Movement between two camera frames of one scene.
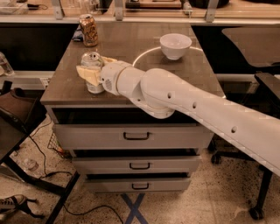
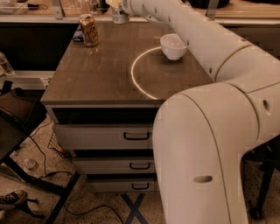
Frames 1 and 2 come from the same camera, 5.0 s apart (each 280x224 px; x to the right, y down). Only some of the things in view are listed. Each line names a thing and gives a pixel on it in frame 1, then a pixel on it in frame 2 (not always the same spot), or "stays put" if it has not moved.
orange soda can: (89, 29) stays put
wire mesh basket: (54, 144) stays put
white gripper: (109, 76) -> (127, 6)
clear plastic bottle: (5, 68) stays put
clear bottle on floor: (31, 164) stays put
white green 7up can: (92, 59) -> (119, 16)
